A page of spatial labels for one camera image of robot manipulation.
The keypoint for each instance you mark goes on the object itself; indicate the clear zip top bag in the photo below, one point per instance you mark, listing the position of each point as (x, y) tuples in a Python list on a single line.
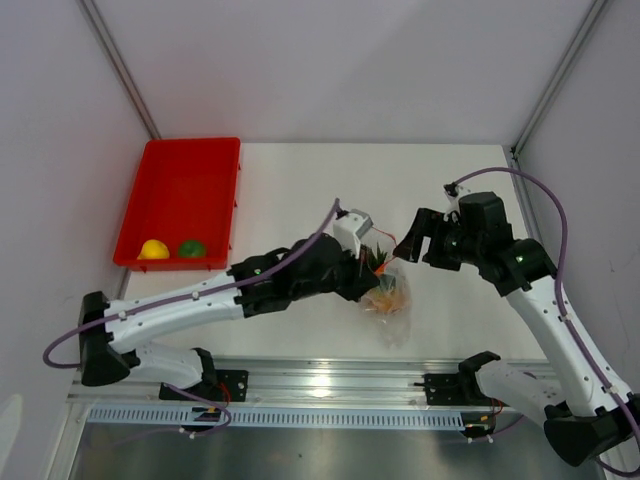
[(394, 330)]

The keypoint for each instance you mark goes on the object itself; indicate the red plastic bin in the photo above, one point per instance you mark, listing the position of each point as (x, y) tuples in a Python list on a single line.
[(183, 189)]

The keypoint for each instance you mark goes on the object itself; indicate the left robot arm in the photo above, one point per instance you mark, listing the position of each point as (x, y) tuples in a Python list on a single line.
[(122, 343)]

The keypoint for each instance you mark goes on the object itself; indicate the aluminium mounting rail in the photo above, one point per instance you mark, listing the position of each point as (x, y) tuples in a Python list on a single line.
[(310, 383)]

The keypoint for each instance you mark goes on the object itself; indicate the toy pineapple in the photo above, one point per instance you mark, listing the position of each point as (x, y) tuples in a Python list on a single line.
[(392, 296)]

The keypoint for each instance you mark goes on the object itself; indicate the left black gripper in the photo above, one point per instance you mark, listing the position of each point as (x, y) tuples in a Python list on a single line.
[(362, 278)]

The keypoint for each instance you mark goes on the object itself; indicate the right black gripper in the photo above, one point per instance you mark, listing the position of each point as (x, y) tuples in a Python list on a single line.
[(428, 223)]

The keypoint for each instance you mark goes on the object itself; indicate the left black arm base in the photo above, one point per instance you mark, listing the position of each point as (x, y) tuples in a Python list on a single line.
[(214, 385)]

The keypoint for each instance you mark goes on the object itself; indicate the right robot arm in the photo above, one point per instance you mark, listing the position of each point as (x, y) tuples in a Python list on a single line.
[(594, 410)]

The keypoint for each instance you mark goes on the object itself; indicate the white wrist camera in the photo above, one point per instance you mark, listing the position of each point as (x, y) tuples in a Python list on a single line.
[(454, 193), (349, 227)]

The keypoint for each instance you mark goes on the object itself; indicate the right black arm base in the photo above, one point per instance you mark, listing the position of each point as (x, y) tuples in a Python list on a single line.
[(460, 388)]

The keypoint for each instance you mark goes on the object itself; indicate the yellow toy lemon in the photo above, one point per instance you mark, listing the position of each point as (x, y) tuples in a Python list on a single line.
[(153, 249)]

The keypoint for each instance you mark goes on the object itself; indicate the green toy lime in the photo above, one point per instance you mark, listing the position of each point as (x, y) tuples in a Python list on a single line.
[(192, 249)]

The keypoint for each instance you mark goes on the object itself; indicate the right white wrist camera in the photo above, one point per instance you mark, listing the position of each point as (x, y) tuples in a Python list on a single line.
[(454, 193)]

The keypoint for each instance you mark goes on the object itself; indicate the white slotted cable duct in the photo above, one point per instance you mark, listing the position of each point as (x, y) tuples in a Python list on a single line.
[(241, 416)]

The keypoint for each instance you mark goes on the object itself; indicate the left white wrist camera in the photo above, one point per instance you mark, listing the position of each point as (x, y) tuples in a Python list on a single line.
[(349, 227)]

